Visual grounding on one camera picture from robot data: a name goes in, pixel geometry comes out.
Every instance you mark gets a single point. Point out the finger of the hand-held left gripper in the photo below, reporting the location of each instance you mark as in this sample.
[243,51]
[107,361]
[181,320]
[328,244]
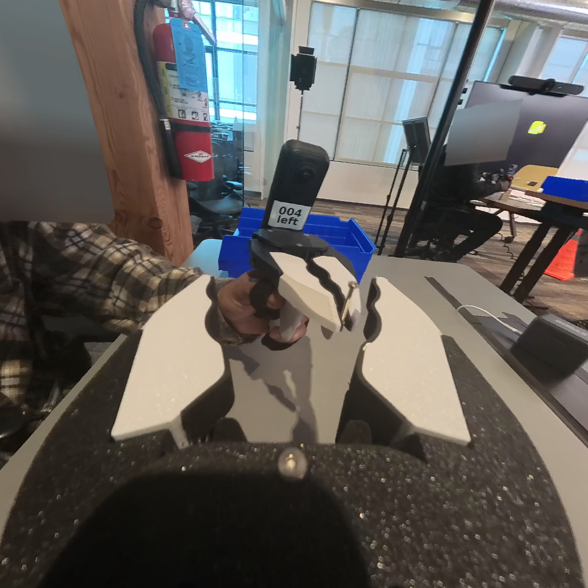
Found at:
[303,289]
[344,278]

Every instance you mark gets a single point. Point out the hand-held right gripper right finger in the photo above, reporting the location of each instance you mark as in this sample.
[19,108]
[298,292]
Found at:
[409,367]

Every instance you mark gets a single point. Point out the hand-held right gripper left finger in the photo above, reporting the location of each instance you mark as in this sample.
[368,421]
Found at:
[170,367]

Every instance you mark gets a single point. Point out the silver bolt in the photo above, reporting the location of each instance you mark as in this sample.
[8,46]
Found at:
[347,301]

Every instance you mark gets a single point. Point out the person's left forearm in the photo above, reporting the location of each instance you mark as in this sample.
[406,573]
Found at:
[138,280]

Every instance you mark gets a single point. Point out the person's left hand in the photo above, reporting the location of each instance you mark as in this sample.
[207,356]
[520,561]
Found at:
[236,305]

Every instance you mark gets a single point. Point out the blue plastic bin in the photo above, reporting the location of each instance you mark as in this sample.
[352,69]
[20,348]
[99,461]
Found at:
[565,186]
[340,239]

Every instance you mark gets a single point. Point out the black office chair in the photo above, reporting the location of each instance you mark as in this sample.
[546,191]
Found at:
[220,206]

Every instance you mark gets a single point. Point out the red fire extinguisher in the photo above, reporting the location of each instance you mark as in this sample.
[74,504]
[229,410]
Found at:
[197,156]

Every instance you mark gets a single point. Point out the black light panel stand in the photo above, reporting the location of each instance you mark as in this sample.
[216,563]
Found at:
[303,69]

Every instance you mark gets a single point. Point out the black tablet on stand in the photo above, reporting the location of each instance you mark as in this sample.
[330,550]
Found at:
[417,138]

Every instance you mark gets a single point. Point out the black box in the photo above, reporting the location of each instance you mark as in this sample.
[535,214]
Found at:
[551,344]

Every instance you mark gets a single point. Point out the blue paper tag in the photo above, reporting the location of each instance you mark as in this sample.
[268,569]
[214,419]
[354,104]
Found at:
[188,55]

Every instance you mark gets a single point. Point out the orange traffic cone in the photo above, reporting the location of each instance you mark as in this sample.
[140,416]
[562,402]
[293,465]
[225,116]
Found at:
[565,262]

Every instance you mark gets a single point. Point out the dark wooden table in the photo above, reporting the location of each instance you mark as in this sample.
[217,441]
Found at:
[528,206]

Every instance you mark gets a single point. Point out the black metal pole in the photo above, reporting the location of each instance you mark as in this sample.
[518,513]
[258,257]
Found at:
[464,69]

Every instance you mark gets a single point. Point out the yellow chair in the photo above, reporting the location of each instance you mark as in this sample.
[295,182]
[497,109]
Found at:
[533,174]

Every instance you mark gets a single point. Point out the large dark monitor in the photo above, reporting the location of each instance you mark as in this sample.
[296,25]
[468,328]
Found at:
[551,147]

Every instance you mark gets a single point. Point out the black webcam bar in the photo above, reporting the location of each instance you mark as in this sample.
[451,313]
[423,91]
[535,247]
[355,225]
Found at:
[533,85]

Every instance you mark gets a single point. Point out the wooden post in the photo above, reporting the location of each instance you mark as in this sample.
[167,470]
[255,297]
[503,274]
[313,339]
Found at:
[119,138]

